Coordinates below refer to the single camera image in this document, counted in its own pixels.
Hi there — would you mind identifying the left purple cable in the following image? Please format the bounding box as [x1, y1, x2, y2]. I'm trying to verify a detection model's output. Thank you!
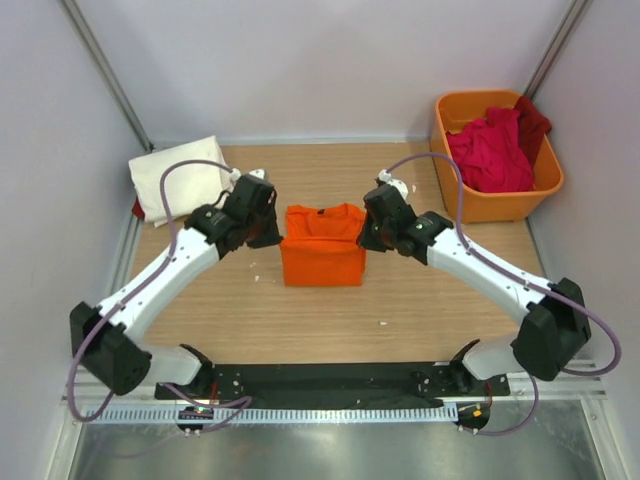
[65, 158, 254, 434]

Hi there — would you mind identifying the aluminium frame post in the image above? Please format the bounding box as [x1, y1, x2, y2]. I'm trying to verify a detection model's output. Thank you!
[59, 0, 154, 153]
[523, 0, 593, 100]

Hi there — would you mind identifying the right aluminium frame post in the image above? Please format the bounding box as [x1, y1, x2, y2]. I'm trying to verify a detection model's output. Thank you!
[523, 0, 593, 100]

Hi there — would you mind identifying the white slotted cable duct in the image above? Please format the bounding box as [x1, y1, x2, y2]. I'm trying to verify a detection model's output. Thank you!
[95, 403, 458, 425]

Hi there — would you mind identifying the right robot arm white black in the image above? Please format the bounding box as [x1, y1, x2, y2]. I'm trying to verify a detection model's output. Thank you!
[358, 184, 591, 396]

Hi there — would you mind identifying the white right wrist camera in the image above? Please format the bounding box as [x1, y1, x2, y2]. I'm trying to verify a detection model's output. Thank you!
[376, 169, 409, 200]

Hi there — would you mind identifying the left aluminium frame post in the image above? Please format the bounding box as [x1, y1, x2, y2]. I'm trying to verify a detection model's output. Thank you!
[59, 0, 154, 153]

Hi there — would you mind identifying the magenta t shirt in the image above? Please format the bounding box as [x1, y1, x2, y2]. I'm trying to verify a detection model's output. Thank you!
[446, 107, 534, 194]

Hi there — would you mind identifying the orange t shirt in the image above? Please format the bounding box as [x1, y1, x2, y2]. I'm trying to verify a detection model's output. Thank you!
[280, 203, 366, 287]

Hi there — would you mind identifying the folded white t shirt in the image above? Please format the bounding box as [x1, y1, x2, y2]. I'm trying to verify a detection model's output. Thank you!
[128, 136, 231, 227]

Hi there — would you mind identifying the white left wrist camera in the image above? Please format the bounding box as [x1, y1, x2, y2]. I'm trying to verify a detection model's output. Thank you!
[229, 168, 269, 183]

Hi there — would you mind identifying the folded red shirt under white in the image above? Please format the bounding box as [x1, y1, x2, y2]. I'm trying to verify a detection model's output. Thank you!
[131, 199, 145, 220]

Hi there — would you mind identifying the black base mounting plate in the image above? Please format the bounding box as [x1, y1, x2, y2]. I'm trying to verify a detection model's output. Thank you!
[177, 362, 510, 410]

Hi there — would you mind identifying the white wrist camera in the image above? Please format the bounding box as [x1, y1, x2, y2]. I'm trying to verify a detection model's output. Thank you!
[376, 169, 409, 200]
[229, 168, 269, 183]

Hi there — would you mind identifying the dark red t shirt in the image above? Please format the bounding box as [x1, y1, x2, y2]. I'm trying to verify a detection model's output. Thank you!
[514, 96, 552, 167]

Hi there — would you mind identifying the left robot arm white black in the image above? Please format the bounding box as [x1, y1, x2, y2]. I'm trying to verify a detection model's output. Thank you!
[70, 169, 282, 400]

